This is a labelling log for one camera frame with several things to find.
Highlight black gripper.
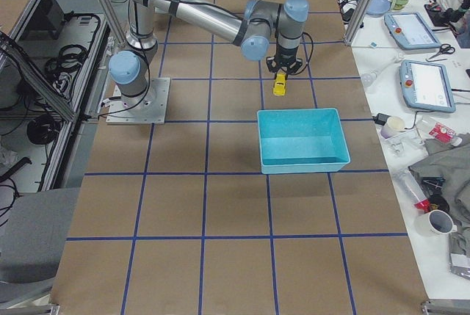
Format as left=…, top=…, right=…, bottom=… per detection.
left=266, top=46, right=303, bottom=75

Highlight yellow beetle toy car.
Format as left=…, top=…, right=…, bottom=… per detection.
left=272, top=73, right=287, bottom=97

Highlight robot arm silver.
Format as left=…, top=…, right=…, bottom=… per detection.
left=126, top=0, right=309, bottom=76

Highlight turquoise plastic bin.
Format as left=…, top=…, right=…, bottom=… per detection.
left=257, top=108, right=350, bottom=175

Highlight light bulb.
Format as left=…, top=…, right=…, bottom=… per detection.
left=361, top=59, right=400, bottom=88

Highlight light blue plate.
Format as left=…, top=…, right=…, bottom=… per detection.
left=366, top=0, right=391, bottom=17

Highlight upper teach pendant tablet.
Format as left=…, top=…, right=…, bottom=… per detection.
left=383, top=12, right=441, bottom=50

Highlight teach pendant tablet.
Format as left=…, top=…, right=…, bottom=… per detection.
left=399, top=59, right=456, bottom=113
left=383, top=12, right=441, bottom=50

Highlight lower teach pendant tablet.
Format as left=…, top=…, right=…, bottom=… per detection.
left=399, top=59, right=456, bottom=113

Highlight black scissors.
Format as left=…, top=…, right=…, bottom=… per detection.
left=426, top=43, right=455, bottom=62

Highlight grey cloth pile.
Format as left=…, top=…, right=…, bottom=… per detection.
left=408, top=134, right=469, bottom=239

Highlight white mug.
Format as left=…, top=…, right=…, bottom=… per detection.
left=414, top=210, right=458, bottom=236

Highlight aluminium frame post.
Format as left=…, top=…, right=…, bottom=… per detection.
left=343, top=0, right=391, bottom=46

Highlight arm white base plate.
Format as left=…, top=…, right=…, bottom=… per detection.
left=106, top=77, right=171, bottom=125

